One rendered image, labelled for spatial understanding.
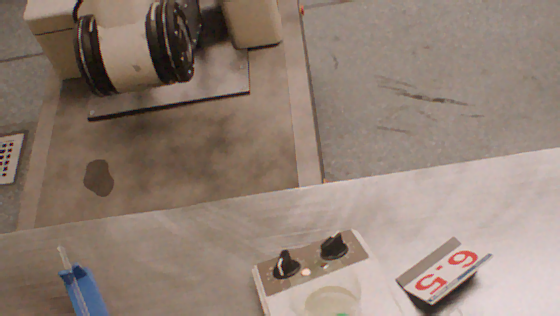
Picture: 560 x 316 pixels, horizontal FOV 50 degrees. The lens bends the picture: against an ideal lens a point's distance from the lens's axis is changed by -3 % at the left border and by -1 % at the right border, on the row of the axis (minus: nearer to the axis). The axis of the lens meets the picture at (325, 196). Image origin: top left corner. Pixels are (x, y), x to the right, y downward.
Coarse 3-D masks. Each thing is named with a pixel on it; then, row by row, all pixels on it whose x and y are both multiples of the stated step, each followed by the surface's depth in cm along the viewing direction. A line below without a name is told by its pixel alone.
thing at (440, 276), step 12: (456, 252) 70; (468, 252) 69; (480, 252) 67; (444, 264) 69; (456, 264) 67; (468, 264) 66; (432, 276) 68; (444, 276) 66; (456, 276) 65; (420, 288) 67; (432, 288) 65
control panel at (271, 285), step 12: (324, 240) 70; (348, 240) 68; (300, 252) 69; (312, 252) 68; (348, 252) 66; (360, 252) 66; (264, 264) 69; (276, 264) 68; (300, 264) 67; (264, 276) 67; (264, 288) 64; (276, 288) 64
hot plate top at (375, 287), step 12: (360, 264) 61; (372, 264) 61; (360, 276) 61; (372, 276) 61; (372, 288) 60; (384, 288) 60; (276, 300) 60; (372, 300) 59; (384, 300) 59; (276, 312) 59; (288, 312) 59; (372, 312) 58; (384, 312) 58; (396, 312) 58
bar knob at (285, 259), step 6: (282, 252) 67; (288, 252) 67; (282, 258) 65; (288, 258) 66; (282, 264) 64; (288, 264) 66; (294, 264) 66; (276, 270) 66; (282, 270) 65; (288, 270) 66; (294, 270) 65; (276, 276) 65; (282, 276) 65; (288, 276) 65
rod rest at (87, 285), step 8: (64, 272) 71; (72, 272) 72; (80, 272) 72; (88, 272) 73; (64, 280) 72; (80, 280) 73; (88, 280) 73; (72, 288) 72; (80, 288) 72; (88, 288) 72; (96, 288) 72; (72, 296) 72; (88, 296) 72; (96, 296) 71; (72, 304) 71; (88, 304) 71; (96, 304) 71; (104, 304) 71; (80, 312) 70; (96, 312) 70; (104, 312) 70
